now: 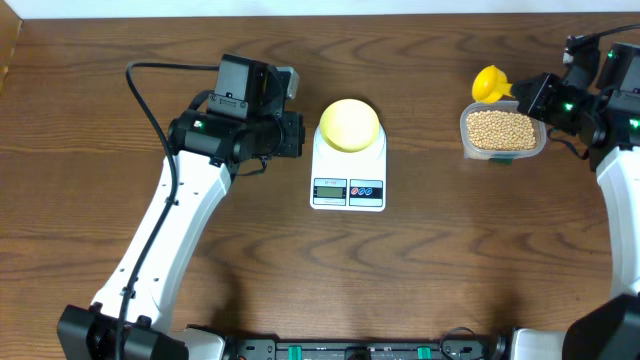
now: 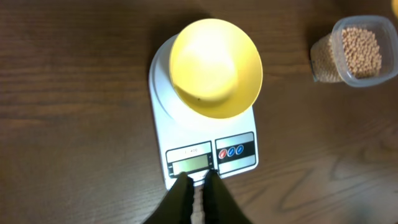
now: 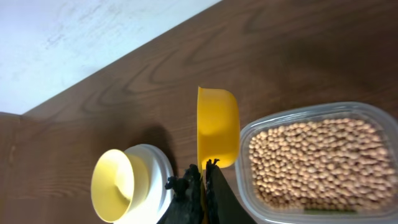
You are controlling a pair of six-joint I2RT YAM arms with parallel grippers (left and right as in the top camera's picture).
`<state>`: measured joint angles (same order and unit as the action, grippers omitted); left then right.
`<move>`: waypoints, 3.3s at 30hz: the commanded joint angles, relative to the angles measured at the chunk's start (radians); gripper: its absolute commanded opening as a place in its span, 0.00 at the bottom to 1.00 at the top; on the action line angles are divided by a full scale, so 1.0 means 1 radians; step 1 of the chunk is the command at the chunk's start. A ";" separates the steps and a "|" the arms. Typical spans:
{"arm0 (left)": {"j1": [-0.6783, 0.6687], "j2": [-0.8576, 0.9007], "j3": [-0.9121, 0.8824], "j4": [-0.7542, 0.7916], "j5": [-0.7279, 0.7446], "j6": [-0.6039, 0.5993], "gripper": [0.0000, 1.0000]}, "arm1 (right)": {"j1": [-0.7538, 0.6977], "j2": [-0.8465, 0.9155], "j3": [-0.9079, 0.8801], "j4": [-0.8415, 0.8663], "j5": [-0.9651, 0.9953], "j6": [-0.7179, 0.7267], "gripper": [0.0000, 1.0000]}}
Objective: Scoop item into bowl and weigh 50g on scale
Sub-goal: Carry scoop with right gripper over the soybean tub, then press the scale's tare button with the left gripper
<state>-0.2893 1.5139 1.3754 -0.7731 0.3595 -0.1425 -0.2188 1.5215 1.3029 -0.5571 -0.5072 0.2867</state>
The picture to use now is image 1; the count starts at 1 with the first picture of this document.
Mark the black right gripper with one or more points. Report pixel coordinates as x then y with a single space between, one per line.
533 104

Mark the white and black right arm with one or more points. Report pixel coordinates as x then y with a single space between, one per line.
596 100

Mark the brown cardboard panel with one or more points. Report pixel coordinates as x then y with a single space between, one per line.
10 27

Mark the white digital kitchen scale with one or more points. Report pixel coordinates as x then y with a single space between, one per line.
349 181

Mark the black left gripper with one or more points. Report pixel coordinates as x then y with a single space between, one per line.
292 134

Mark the yellow plastic measuring scoop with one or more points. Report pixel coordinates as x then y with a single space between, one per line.
491 85

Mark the pale yellow bowl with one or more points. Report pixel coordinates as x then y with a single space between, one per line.
349 125

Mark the clear container of soybeans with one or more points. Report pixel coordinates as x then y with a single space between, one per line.
497 132

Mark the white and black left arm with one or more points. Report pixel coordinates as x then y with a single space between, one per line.
242 118

